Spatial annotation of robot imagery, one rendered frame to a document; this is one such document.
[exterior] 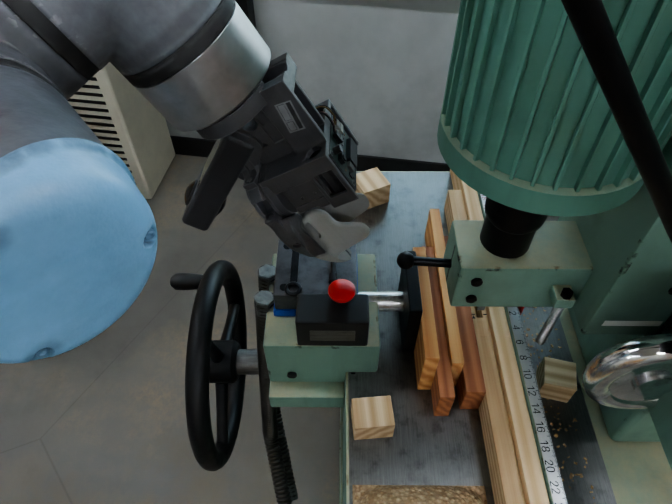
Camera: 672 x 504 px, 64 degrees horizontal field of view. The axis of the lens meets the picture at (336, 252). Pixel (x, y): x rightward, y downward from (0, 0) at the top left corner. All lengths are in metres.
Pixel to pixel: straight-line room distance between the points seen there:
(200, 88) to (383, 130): 1.78
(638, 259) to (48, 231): 0.47
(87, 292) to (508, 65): 0.29
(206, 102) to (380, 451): 0.42
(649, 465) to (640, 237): 0.39
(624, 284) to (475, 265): 0.14
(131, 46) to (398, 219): 0.55
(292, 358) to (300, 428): 0.98
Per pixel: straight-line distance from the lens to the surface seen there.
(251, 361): 0.78
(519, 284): 0.60
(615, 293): 0.58
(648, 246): 0.54
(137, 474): 1.66
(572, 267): 0.60
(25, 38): 0.35
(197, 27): 0.36
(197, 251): 2.03
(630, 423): 0.78
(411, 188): 0.88
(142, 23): 0.36
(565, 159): 0.41
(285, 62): 0.41
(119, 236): 0.24
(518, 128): 0.41
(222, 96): 0.38
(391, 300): 0.66
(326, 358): 0.65
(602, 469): 0.81
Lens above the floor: 1.50
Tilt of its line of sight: 50 degrees down
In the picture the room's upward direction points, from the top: straight up
